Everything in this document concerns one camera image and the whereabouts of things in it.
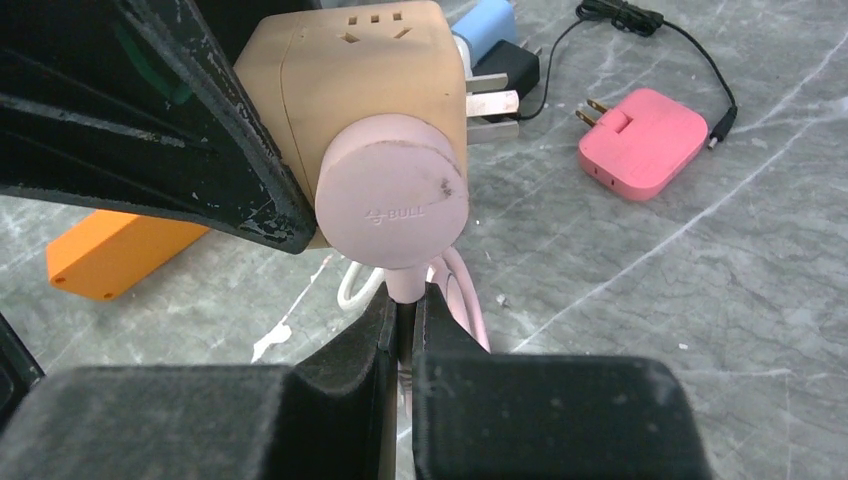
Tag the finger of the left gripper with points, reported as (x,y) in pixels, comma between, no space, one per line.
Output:
(135,106)

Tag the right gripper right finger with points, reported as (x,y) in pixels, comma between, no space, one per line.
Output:
(478,415)

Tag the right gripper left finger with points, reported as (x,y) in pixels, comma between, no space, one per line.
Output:
(331,416)

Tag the beige cube socket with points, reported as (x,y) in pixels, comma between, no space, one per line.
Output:
(311,74)

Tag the pink socket cable plug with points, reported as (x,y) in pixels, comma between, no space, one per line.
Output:
(391,196)

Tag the black power adapter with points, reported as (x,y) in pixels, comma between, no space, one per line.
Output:
(523,71)

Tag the blue plug adapter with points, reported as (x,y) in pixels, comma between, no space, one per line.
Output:
(487,23)

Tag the orange power strip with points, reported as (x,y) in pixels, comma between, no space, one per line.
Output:
(108,252)

